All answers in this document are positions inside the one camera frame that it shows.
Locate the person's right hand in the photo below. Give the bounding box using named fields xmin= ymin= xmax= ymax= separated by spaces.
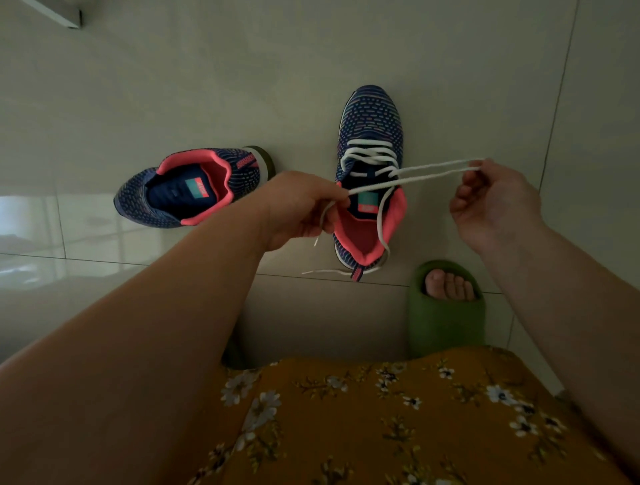
xmin=448 ymin=158 xmax=546 ymax=253

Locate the person's left hand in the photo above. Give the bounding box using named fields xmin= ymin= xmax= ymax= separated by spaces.
xmin=259 ymin=171 xmax=352 ymax=252

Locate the white shoelace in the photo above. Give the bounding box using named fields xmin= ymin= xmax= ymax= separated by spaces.
xmin=301 ymin=139 xmax=485 ymax=277

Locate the person's right forearm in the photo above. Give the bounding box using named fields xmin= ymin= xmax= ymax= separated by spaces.
xmin=479 ymin=221 xmax=640 ymax=473

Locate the person's left forearm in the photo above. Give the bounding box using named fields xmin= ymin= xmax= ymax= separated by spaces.
xmin=0 ymin=199 xmax=274 ymax=485

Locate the navy pink laced sneaker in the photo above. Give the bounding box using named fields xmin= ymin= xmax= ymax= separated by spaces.
xmin=332 ymin=85 xmax=409 ymax=282

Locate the person's right foot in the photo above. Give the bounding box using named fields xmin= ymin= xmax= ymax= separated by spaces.
xmin=423 ymin=269 xmax=477 ymax=302

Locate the green slipper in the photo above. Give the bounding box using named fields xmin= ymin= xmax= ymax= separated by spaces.
xmin=405 ymin=259 xmax=487 ymax=360

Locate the navy pink unlaced sneaker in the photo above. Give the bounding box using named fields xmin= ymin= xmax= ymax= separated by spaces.
xmin=113 ymin=145 xmax=277 ymax=230

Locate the yellow floral dress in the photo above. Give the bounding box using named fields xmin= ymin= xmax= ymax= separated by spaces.
xmin=187 ymin=345 xmax=635 ymax=485

